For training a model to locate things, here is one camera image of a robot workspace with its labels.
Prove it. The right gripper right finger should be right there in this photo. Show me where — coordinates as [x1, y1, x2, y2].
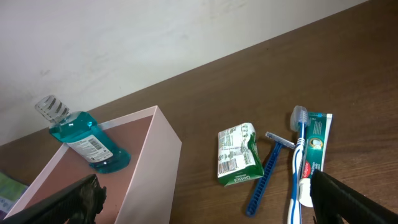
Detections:
[310, 170, 397, 224]

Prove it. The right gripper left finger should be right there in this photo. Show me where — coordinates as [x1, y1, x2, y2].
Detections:
[1, 174, 106, 224]

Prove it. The clear pump bottle purple liquid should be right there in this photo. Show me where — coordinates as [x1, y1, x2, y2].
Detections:
[0, 173, 28, 220]

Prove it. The blue mouthwash bottle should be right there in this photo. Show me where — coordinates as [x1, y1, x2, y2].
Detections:
[35, 95, 131, 174]

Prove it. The white cardboard box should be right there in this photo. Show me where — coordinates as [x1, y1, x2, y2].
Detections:
[9, 106, 182, 223]

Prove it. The blue disposable razor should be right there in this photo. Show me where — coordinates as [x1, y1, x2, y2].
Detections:
[246, 132, 295, 217]

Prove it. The blue white toothbrush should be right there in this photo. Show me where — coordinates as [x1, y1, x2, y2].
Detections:
[287, 105, 309, 224]

